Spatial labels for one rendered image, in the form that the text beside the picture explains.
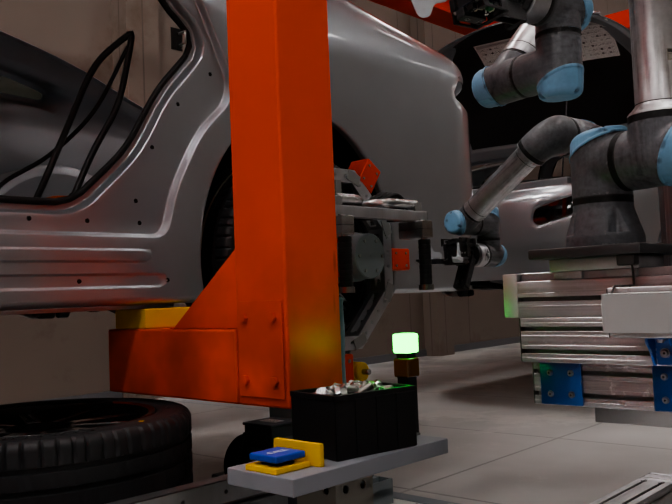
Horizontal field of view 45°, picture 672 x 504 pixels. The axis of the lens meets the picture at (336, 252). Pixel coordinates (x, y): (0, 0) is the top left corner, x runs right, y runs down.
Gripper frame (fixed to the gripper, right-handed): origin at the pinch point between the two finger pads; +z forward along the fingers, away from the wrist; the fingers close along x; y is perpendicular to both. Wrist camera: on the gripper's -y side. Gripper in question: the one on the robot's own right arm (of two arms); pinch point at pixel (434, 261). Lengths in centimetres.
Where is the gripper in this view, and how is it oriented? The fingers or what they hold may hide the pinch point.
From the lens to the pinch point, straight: 237.0
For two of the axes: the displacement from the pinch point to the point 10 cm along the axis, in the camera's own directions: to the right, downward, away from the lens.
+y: -0.4, -10.0, 0.5
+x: 7.2, -0.7, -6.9
